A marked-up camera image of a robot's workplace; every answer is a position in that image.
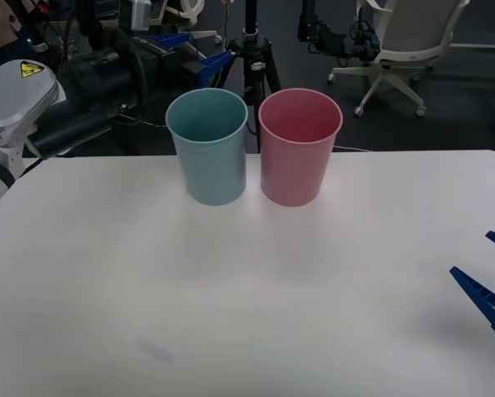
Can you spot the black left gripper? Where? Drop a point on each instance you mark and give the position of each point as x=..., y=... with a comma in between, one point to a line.
x=164, y=58

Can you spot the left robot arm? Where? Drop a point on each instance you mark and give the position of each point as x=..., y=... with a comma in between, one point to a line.
x=20, y=103

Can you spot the pale blue waste bin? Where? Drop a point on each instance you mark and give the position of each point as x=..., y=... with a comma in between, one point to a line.
x=210, y=165

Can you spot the black equipment stand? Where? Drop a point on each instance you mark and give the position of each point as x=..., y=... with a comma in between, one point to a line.
x=334, y=35

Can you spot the pink waste bin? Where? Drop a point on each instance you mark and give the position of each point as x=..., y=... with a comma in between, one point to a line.
x=293, y=165

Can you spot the white office chair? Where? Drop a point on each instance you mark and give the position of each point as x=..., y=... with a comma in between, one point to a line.
x=400, y=49

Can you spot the black camera tripod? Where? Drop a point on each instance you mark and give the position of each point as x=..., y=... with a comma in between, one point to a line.
x=253, y=62

